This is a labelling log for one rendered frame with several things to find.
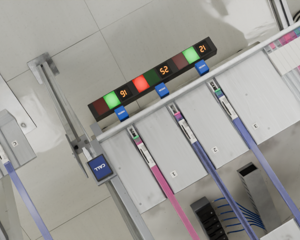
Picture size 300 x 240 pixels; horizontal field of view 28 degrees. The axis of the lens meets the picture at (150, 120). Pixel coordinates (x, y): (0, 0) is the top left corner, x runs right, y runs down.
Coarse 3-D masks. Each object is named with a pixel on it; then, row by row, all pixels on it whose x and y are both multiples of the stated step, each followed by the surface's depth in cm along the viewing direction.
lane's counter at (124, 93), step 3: (126, 84) 143; (123, 87) 143; (126, 87) 143; (117, 90) 143; (120, 90) 143; (123, 90) 143; (126, 90) 143; (129, 90) 143; (120, 93) 143; (123, 93) 143; (126, 93) 143; (129, 93) 143; (120, 96) 142; (123, 96) 142; (126, 96) 142; (129, 96) 142; (123, 99) 142
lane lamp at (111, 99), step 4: (112, 92) 143; (104, 96) 143; (108, 96) 143; (112, 96) 143; (116, 96) 143; (108, 100) 142; (112, 100) 142; (116, 100) 142; (108, 104) 142; (112, 104) 142; (116, 104) 142
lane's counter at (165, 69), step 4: (164, 64) 144; (156, 68) 144; (160, 68) 144; (164, 68) 144; (168, 68) 144; (160, 72) 144; (164, 72) 144; (168, 72) 143; (172, 72) 143; (164, 76) 143
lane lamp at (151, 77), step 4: (148, 72) 144; (152, 72) 144; (144, 76) 143; (148, 76) 143; (152, 76) 143; (156, 76) 143; (148, 80) 143; (152, 80) 143; (156, 80) 143; (152, 84) 143
